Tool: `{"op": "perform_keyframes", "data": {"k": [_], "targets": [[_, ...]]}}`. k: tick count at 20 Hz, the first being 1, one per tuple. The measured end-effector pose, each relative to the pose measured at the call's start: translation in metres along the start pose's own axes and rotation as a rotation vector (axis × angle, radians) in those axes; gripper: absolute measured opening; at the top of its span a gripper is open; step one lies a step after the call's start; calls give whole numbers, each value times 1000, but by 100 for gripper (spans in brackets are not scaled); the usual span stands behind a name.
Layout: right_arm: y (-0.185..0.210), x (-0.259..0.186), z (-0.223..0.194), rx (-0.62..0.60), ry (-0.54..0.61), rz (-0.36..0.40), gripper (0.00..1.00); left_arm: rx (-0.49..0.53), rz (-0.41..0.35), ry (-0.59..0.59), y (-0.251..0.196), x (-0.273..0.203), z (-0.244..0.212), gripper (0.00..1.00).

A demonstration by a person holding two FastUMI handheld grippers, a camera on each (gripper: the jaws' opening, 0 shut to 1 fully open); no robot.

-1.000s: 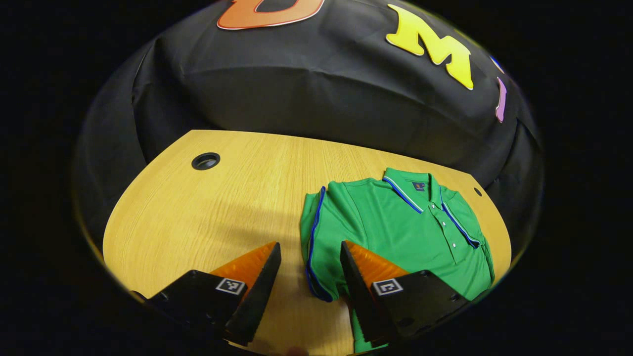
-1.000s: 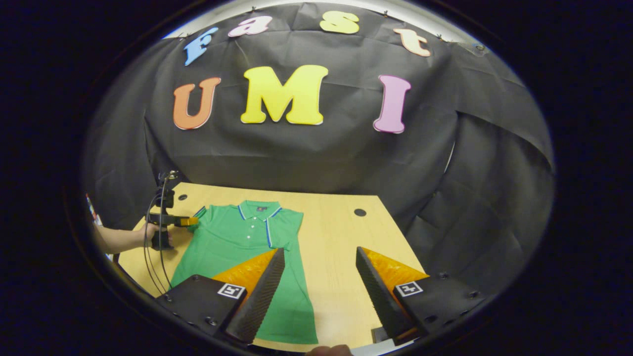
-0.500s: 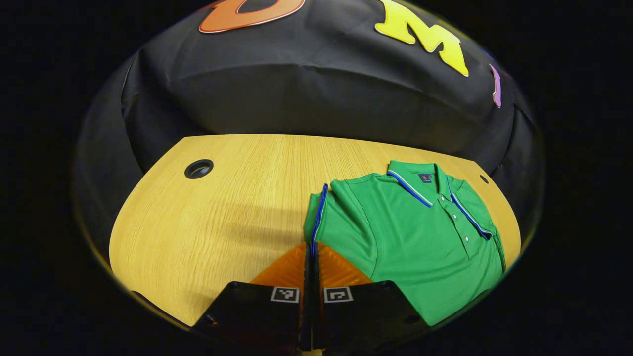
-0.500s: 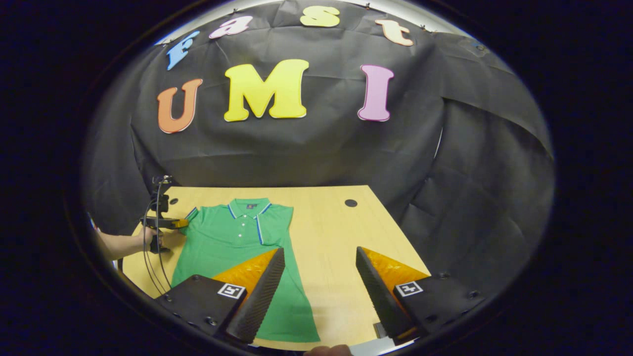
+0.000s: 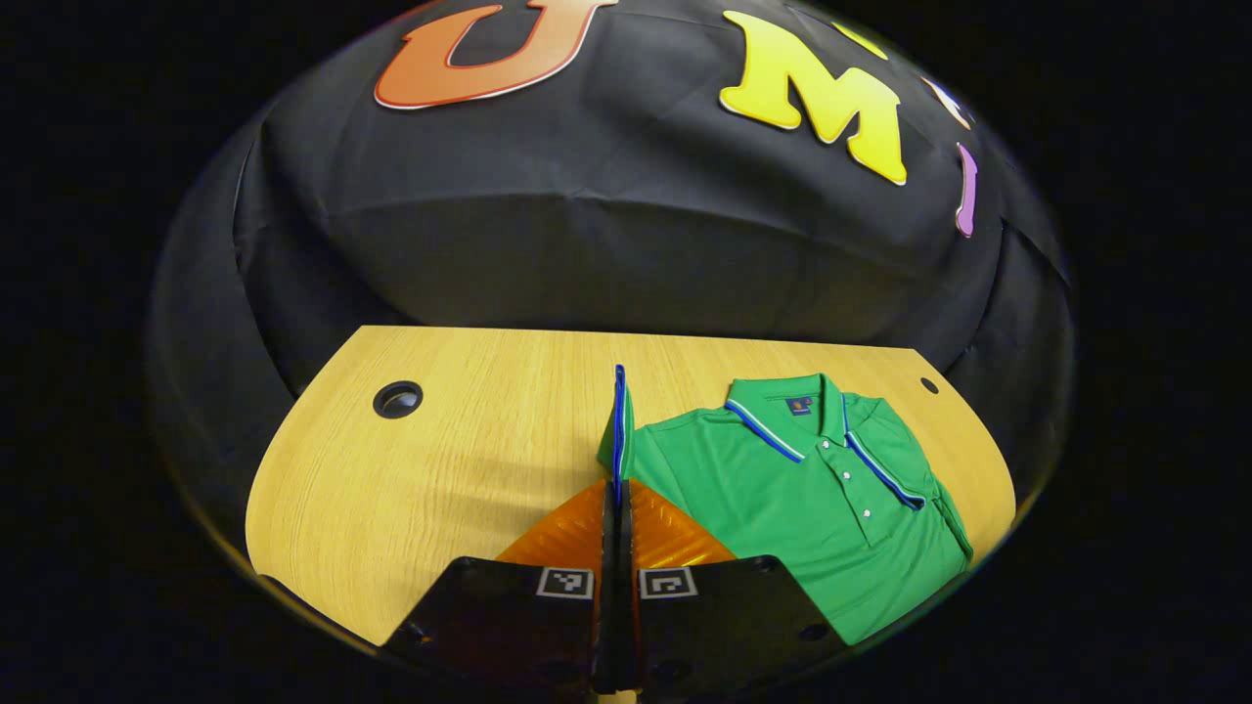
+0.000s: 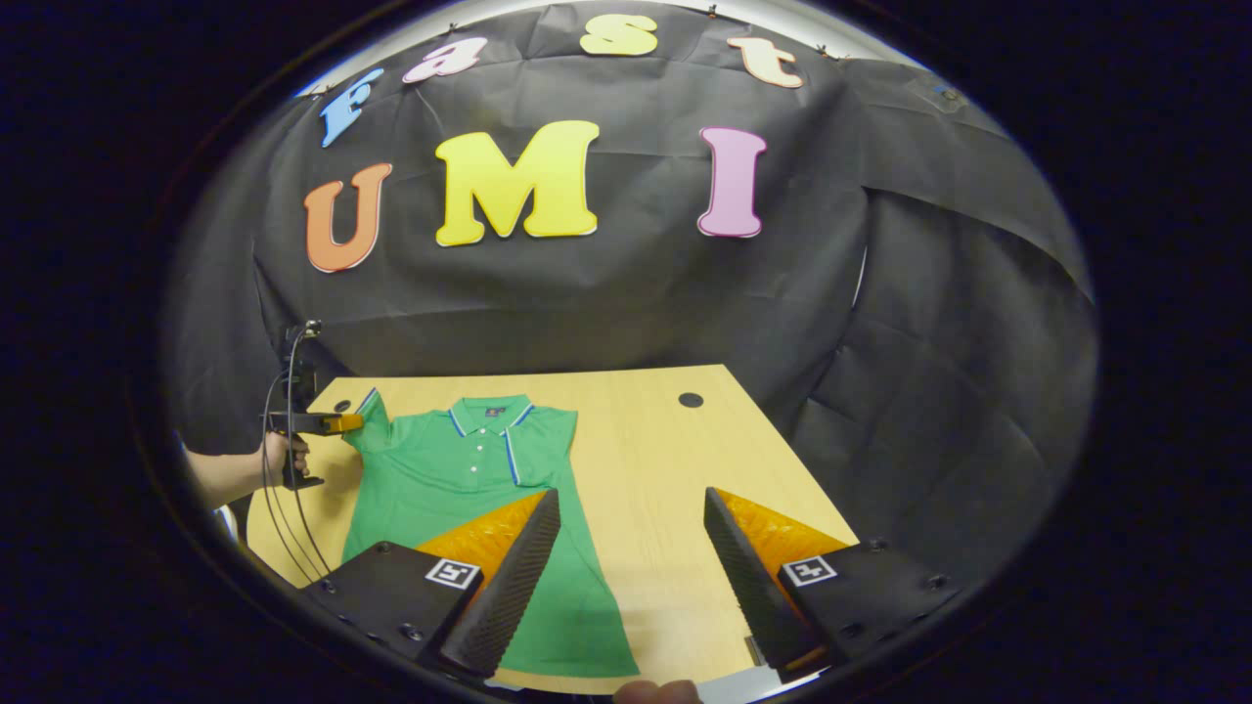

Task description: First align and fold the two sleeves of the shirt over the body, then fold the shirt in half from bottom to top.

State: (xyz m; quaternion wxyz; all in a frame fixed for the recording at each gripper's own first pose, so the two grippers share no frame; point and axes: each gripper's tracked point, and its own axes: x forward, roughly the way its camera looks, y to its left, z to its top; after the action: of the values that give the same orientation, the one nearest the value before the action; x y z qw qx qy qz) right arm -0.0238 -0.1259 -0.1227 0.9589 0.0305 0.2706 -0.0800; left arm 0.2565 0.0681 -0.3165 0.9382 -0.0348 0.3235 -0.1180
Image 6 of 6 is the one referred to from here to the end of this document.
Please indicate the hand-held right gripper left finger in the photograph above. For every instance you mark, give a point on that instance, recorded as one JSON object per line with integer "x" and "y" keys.
{"x": 509, "y": 601}

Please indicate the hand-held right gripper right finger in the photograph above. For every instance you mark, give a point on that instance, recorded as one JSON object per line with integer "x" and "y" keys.
{"x": 753, "y": 592}

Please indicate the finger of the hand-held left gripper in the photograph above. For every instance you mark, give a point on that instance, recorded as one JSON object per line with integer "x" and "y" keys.
{"x": 298, "y": 422}

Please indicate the green T-shirt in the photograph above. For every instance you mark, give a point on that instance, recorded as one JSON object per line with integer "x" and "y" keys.
{"x": 440, "y": 469}

